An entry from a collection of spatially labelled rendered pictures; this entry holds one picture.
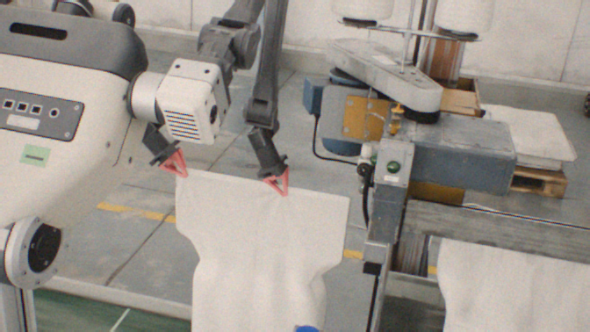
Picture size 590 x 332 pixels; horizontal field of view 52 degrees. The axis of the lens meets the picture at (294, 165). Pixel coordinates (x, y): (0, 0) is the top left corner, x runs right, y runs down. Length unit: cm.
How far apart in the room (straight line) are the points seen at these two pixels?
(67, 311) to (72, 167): 131
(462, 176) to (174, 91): 67
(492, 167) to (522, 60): 531
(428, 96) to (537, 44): 524
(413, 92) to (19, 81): 84
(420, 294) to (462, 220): 46
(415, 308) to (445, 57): 80
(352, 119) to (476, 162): 50
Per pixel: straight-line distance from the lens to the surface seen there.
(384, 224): 143
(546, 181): 457
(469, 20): 155
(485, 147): 138
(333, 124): 177
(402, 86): 147
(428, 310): 202
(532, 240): 164
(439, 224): 161
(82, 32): 117
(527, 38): 661
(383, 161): 131
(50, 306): 238
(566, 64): 674
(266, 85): 153
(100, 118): 109
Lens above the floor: 181
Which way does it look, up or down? 25 degrees down
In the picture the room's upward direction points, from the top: 5 degrees clockwise
